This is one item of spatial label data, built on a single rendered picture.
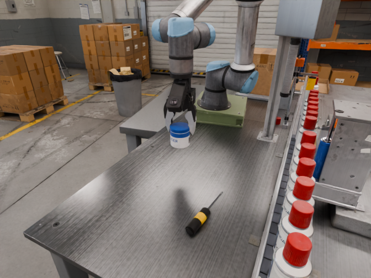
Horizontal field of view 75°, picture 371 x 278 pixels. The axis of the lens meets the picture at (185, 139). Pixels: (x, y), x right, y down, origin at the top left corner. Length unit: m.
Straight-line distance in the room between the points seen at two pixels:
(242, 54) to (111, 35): 3.68
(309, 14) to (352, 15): 4.82
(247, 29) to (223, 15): 4.37
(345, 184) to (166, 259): 0.51
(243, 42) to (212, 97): 0.32
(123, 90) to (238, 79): 2.44
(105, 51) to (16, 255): 3.61
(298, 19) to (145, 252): 0.87
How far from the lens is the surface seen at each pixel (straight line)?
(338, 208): 0.82
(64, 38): 7.46
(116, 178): 0.92
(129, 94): 3.47
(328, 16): 0.98
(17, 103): 3.90
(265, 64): 1.73
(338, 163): 0.75
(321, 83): 2.35
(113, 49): 4.69
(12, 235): 2.15
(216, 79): 1.26
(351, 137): 0.72
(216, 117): 1.28
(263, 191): 0.87
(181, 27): 0.74
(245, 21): 1.14
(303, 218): 0.45
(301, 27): 0.98
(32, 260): 1.93
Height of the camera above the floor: 1.37
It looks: 28 degrees down
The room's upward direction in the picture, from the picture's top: straight up
